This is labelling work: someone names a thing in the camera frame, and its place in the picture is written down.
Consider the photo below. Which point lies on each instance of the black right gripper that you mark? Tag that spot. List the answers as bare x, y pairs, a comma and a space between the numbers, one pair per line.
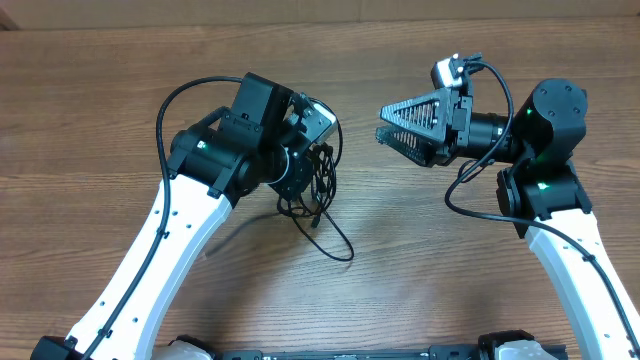
434, 123

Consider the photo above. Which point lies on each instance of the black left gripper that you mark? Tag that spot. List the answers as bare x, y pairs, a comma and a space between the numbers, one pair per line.
292, 188

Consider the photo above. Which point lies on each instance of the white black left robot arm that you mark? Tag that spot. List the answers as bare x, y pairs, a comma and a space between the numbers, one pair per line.
265, 137

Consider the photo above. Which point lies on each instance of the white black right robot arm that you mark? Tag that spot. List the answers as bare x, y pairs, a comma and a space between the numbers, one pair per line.
539, 192

